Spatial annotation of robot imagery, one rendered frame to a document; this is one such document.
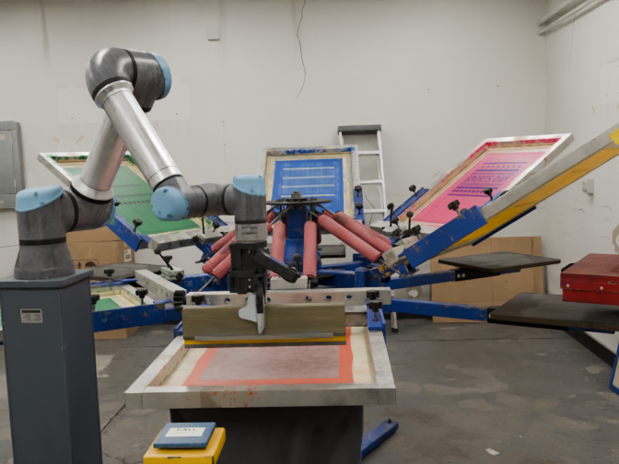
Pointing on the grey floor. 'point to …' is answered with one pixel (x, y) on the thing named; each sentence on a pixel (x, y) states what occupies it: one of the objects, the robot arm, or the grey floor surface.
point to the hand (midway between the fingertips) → (263, 325)
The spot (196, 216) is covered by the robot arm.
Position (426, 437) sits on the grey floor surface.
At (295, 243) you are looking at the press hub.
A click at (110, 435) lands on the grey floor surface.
